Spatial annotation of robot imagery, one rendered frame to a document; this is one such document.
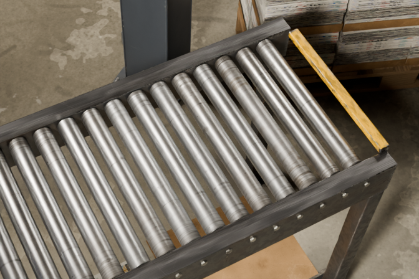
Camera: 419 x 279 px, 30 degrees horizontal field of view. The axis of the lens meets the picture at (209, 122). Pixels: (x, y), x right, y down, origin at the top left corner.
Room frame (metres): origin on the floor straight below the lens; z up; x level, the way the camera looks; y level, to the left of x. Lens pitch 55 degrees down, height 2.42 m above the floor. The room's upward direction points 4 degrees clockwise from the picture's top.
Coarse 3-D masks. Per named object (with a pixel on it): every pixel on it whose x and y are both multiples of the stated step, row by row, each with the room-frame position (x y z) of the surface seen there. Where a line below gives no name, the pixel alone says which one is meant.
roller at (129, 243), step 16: (64, 128) 1.08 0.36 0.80; (80, 144) 1.04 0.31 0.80; (80, 160) 1.00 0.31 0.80; (96, 160) 1.01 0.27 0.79; (96, 176) 0.95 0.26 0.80; (96, 192) 0.91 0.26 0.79; (112, 192) 0.91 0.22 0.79; (112, 208) 0.87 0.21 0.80; (112, 224) 0.83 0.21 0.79; (128, 224) 0.83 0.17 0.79; (128, 240) 0.79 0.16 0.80; (128, 256) 0.75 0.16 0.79; (144, 256) 0.75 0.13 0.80
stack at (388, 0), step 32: (256, 0) 1.91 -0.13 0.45; (288, 0) 1.81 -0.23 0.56; (320, 0) 1.83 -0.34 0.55; (352, 0) 1.85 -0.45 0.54; (384, 0) 1.88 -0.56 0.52; (416, 0) 1.90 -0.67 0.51; (352, 32) 1.86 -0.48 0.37; (384, 32) 1.89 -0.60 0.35; (416, 32) 1.92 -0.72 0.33; (288, 96) 1.83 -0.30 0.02; (320, 96) 1.85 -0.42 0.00
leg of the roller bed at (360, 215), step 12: (360, 204) 1.03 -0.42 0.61; (372, 204) 1.03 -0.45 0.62; (348, 216) 1.05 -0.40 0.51; (360, 216) 1.02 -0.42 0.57; (372, 216) 1.04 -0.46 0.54; (348, 228) 1.04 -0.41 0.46; (360, 228) 1.03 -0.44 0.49; (348, 240) 1.03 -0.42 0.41; (360, 240) 1.04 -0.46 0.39; (336, 252) 1.05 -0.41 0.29; (348, 252) 1.02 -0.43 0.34; (336, 264) 1.03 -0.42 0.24; (348, 264) 1.03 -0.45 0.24; (324, 276) 1.05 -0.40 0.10; (336, 276) 1.02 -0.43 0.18
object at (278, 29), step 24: (264, 24) 1.48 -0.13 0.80; (216, 48) 1.38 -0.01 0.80; (240, 48) 1.39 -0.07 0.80; (144, 72) 1.28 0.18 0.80; (168, 72) 1.28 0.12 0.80; (192, 72) 1.31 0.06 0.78; (216, 72) 1.35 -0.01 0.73; (96, 96) 1.19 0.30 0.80; (120, 96) 1.20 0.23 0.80; (24, 120) 1.10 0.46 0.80; (48, 120) 1.10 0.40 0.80; (0, 144) 1.03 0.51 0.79
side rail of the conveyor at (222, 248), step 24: (360, 168) 1.03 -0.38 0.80; (384, 168) 1.03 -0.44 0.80; (312, 192) 0.95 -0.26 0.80; (336, 192) 0.95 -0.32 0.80; (360, 192) 0.99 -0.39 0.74; (264, 216) 0.88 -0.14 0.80; (288, 216) 0.88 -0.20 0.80; (312, 216) 0.92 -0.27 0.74; (216, 240) 0.80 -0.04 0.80; (240, 240) 0.81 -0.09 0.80; (264, 240) 0.85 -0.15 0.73; (144, 264) 0.73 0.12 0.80; (168, 264) 0.74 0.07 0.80; (192, 264) 0.74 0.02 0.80; (216, 264) 0.78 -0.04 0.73
